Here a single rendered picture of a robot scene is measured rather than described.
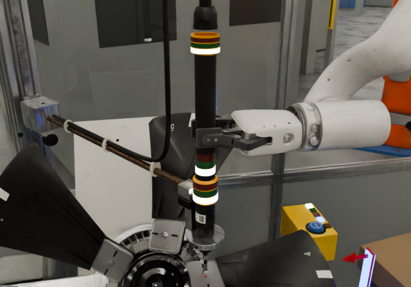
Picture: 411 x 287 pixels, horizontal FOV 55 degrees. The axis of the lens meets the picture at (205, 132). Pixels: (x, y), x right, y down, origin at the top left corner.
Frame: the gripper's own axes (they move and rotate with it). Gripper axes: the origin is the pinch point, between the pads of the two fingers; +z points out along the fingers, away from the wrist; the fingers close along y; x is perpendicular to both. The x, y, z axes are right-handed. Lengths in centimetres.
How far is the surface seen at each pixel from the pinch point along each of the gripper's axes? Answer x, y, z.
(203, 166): -5.2, -1.7, 0.5
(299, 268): -30.4, -0.1, -19.9
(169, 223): -21.4, 6.8, 5.5
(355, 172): -49, 70, -77
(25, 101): -9, 52, 39
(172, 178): -11.3, 6.1, 4.9
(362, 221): -74, 70, -85
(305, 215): -40, 31, -37
